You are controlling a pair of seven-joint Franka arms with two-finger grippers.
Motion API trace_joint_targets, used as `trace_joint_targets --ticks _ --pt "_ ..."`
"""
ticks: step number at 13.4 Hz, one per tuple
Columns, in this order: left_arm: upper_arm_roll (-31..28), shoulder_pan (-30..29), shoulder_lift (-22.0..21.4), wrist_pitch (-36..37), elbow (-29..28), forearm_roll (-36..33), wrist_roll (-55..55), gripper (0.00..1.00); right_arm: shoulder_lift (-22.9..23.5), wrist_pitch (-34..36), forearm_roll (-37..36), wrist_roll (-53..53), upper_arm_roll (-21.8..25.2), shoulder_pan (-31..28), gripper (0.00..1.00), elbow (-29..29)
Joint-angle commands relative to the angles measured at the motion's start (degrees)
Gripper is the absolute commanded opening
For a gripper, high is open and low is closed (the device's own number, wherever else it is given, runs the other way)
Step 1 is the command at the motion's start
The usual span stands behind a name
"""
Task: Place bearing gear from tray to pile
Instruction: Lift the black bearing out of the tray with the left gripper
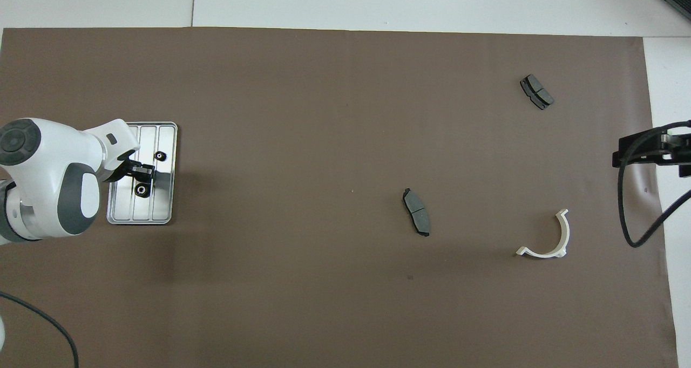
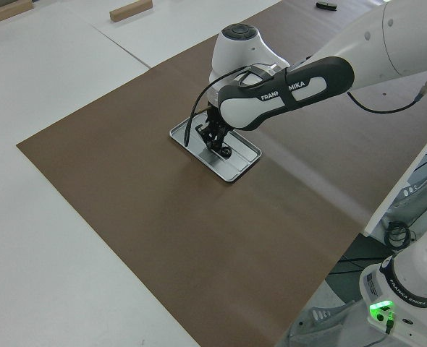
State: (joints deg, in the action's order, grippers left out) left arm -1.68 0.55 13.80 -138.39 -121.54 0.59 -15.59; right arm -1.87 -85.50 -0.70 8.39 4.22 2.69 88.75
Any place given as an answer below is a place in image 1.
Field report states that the white curved plastic bracket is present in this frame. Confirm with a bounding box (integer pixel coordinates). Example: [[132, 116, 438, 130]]
[[516, 209, 571, 259]]

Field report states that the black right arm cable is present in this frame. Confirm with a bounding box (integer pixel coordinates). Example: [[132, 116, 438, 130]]
[[618, 120, 691, 248]]

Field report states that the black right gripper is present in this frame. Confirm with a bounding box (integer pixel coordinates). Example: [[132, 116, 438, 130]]
[[613, 131, 691, 177]]

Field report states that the brown table mat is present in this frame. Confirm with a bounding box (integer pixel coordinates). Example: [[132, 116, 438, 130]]
[[0, 27, 680, 368]]

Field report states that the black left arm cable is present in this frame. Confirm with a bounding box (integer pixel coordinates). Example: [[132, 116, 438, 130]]
[[0, 291, 79, 368]]

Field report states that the grey brake pad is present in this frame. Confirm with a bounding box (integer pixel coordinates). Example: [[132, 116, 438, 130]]
[[520, 74, 555, 111], [403, 188, 431, 237]]

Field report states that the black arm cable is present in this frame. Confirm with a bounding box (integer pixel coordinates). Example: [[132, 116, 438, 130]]
[[618, 120, 691, 248], [0, 291, 79, 368]]

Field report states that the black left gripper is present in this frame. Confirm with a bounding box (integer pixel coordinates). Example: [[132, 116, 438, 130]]
[[111, 151, 157, 186]]

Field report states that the silver metal tray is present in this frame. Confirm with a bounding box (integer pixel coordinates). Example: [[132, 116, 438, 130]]
[[107, 122, 178, 226]]

